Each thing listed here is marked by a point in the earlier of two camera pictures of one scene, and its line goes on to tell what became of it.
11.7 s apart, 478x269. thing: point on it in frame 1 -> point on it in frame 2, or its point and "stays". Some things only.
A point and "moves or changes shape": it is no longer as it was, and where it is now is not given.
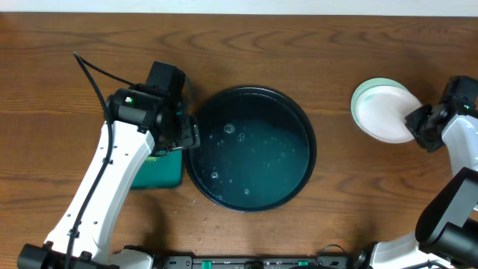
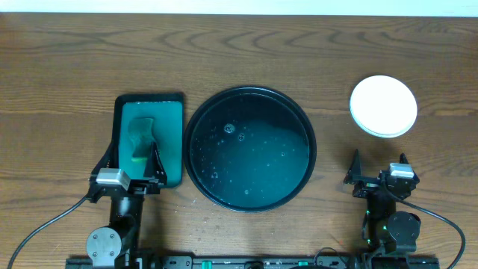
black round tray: [257, 149] stays
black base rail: [286, 263] stays
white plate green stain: [381, 111] moves or changes shape
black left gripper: [188, 132] -> [134, 187]
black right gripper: [418, 121] -> [373, 181]
